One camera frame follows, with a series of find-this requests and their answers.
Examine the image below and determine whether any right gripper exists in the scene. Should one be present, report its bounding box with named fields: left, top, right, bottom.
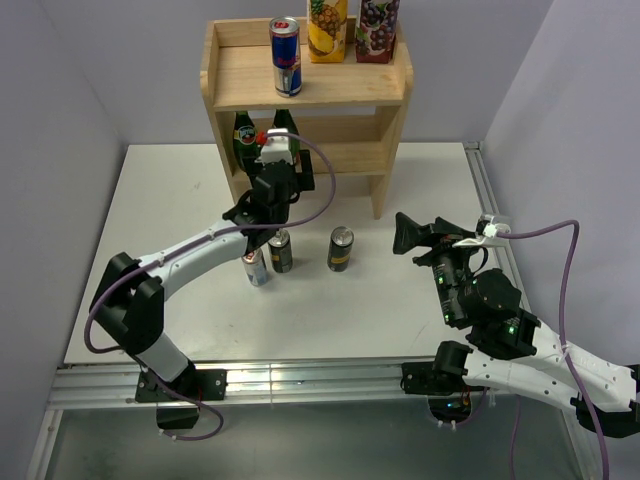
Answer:
left=390, top=210, right=481, bottom=323

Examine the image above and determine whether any perrier lychee green bottle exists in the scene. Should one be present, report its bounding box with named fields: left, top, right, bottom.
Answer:
left=232, top=110, right=260, bottom=174

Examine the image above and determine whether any green bottle yellow label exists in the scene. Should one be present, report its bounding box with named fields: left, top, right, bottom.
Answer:
left=272, top=109, right=300, bottom=165

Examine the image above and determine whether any black yellow can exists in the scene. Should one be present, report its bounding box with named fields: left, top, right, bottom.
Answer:
left=327, top=226, right=355, bottom=272
left=268, top=229, right=293, bottom=274

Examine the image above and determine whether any red bull can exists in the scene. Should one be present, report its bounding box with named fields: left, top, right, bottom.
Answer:
left=241, top=248, right=268, bottom=287
left=269, top=16, right=302, bottom=97

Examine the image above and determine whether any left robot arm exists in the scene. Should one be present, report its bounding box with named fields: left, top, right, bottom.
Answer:
left=84, top=150, right=315, bottom=399

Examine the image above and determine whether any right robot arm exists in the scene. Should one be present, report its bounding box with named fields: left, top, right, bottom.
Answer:
left=393, top=213, right=639, bottom=438

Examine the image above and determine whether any wooden two-tier shelf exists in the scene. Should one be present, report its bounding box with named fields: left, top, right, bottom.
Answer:
left=200, top=18, right=414, bottom=218

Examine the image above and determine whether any pineapple juice carton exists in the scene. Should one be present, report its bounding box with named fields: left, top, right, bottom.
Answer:
left=307, top=0, right=348, bottom=63

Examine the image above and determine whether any grape juice carton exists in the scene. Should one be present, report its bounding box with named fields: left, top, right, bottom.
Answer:
left=355, top=0, right=400, bottom=64

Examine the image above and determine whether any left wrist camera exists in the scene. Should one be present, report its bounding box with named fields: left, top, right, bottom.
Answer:
left=256, top=128, right=294, bottom=166

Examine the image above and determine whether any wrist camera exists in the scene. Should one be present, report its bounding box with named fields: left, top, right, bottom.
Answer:
left=453, top=213, right=511, bottom=248
left=256, top=128, right=294, bottom=166

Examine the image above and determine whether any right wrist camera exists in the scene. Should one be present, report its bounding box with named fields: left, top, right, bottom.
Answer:
left=453, top=213, right=511, bottom=248

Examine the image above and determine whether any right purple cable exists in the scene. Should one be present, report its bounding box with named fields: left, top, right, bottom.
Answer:
left=508, top=219, right=614, bottom=480

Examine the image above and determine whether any purple cable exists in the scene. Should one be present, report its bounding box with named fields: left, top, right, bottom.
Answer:
left=82, top=130, right=337, bottom=441
left=508, top=219, right=614, bottom=480

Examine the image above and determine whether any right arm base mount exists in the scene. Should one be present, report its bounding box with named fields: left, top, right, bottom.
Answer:
left=400, top=361, right=489, bottom=431

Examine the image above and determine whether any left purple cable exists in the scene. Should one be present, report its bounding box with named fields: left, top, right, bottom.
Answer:
left=82, top=130, right=337, bottom=441

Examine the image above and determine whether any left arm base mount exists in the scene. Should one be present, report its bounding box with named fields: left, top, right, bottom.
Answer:
left=134, top=369, right=227, bottom=441

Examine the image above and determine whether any aluminium rail frame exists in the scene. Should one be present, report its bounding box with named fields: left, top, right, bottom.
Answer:
left=29, top=140, right=601, bottom=480

